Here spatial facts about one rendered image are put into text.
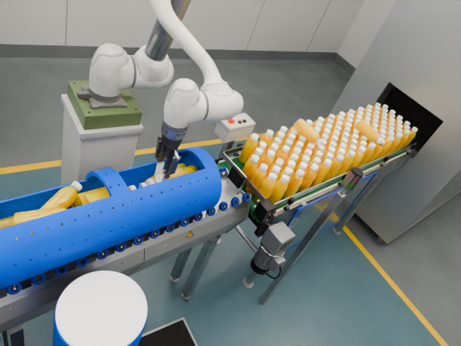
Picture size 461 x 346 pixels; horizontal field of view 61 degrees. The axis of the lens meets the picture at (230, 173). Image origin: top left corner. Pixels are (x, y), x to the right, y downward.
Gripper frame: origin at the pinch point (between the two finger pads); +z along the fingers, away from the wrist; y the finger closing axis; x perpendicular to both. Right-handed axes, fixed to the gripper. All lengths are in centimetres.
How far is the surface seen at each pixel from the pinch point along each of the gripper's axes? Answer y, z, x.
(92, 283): 24.3, 15.0, -38.1
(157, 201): 11.4, 0.8, -8.7
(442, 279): 104, 122, 251
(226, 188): 0, 27, 44
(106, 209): 9.4, -1.3, -27.6
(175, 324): 25, 105, 17
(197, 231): 13.3, 31.4, 17.5
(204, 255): 9, 70, 37
